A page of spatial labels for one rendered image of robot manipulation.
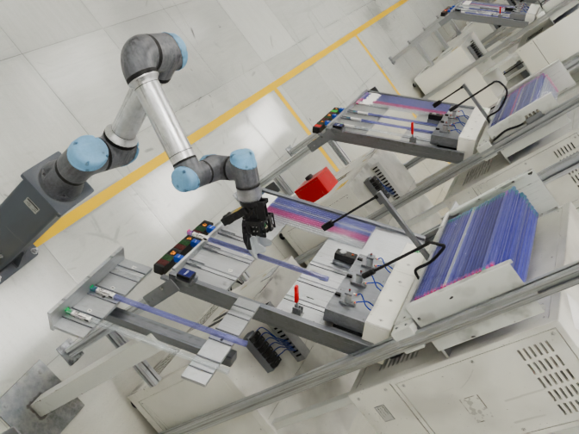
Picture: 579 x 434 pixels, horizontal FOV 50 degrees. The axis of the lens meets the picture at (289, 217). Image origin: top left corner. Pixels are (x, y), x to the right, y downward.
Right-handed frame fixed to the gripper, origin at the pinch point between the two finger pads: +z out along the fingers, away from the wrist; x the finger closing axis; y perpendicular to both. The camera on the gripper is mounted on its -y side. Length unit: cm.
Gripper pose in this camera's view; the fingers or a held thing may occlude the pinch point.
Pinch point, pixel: (255, 254)
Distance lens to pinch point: 200.2
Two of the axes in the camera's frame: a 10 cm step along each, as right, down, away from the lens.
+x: 4.0, -4.5, 8.0
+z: 1.4, 8.9, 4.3
